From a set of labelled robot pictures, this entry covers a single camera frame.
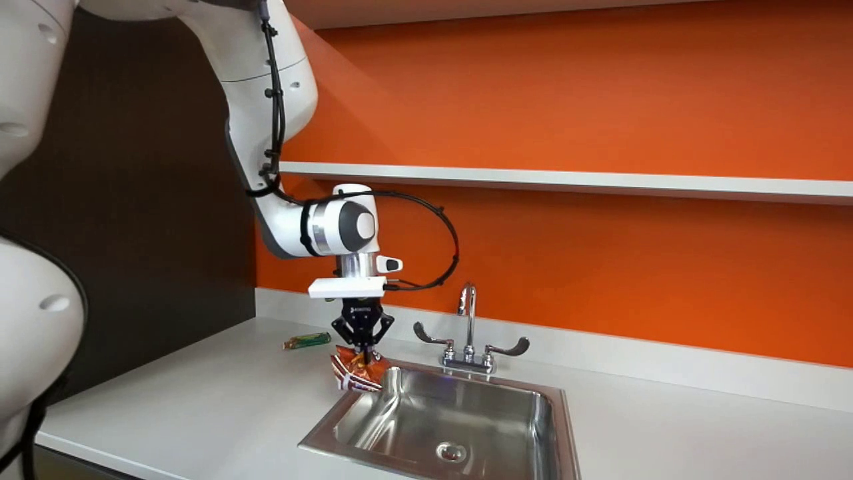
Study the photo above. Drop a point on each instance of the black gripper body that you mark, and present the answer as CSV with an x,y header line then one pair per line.
x,y
361,317

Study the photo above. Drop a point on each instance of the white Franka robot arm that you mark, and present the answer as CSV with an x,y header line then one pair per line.
x,y
268,89

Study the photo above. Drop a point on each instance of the green snack packet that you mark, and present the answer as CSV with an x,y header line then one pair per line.
x,y
308,339

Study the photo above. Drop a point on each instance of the round sink drain strainer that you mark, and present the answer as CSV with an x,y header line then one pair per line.
x,y
450,452

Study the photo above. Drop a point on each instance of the stainless steel sink basin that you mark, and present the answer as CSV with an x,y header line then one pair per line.
x,y
496,416

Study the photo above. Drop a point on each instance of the tall dark cabinet panel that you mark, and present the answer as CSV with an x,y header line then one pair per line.
x,y
150,221

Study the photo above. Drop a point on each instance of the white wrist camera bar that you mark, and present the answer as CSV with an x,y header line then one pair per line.
x,y
346,287

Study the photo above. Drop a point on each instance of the long white wall shelf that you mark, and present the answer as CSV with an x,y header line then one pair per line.
x,y
622,183

